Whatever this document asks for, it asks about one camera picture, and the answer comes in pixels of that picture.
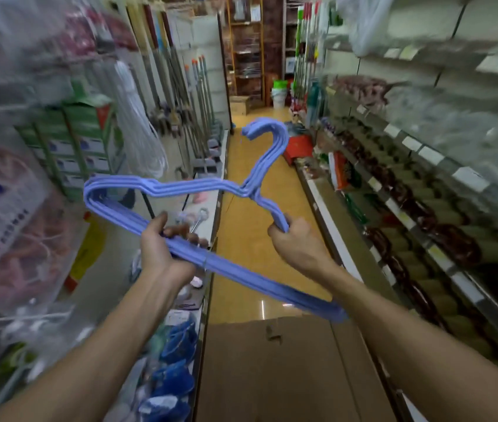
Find person's left hand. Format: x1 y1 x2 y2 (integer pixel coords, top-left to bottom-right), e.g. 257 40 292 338
139 211 209 291

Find person's right hand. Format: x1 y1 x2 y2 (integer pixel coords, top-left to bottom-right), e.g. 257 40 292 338
268 215 343 283

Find grey store shelf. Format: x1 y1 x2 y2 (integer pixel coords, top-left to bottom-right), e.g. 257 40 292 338
292 0 498 422

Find white display rack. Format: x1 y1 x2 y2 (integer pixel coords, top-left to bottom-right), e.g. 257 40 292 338
0 0 235 422

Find periwinkle blue hanger bundle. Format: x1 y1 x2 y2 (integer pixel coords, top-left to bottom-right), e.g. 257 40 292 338
83 117 349 324

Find person's right forearm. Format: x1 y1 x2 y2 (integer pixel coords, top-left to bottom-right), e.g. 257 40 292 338
321 266 498 422

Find person's left forearm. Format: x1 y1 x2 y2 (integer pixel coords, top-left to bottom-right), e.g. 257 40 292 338
0 270 188 422

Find clear toilet brush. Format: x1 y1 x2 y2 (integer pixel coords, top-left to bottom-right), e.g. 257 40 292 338
189 207 211 237

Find pink plunger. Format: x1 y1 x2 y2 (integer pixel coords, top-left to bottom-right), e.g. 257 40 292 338
174 165 211 206

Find yellow red hanging tag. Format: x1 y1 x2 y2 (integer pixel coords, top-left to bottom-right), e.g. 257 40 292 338
63 212 108 294

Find blue printed bag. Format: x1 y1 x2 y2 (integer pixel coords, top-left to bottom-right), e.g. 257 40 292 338
151 359 196 397
160 319 200 364
138 392 192 422

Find orange printed bag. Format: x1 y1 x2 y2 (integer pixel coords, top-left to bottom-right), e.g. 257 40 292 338
328 150 352 191

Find flattened brown cardboard box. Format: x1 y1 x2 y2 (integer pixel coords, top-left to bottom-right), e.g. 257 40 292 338
195 315 398 422

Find hanging clear plastic bag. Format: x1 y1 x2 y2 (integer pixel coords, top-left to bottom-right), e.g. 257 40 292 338
107 60 169 179

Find row of grey dustpan sets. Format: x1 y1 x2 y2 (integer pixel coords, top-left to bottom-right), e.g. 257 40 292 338
142 53 226 177

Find row of brown wrapped packets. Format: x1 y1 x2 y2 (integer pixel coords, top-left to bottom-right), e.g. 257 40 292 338
336 126 498 374

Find white plastic hanging items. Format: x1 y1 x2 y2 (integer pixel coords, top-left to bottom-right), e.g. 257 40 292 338
0 302 97 384

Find plastic wrapped pink toilet seat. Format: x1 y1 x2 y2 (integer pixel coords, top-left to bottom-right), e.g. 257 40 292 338
0 141 79 318

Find white bucket stack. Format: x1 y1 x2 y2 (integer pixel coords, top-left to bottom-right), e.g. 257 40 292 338
271 79 289 110

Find small brown cardboard box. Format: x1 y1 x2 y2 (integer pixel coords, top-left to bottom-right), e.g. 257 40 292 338
229 95 254 117

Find pile of maroon packets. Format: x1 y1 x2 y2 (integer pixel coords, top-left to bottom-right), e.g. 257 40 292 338
331 73 409 107

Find clear plastic wrapped goods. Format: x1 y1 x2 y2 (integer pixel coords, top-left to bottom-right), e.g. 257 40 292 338
383 82 498 203

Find pile of white plastic bags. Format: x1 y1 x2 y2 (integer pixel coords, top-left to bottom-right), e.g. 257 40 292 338
336 0 398 59

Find red hanging packaged goods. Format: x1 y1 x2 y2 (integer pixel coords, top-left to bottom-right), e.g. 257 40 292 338
53 3 141 59

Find bundle of mop handles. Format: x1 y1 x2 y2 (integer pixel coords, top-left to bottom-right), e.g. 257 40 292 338
292 0 325 129

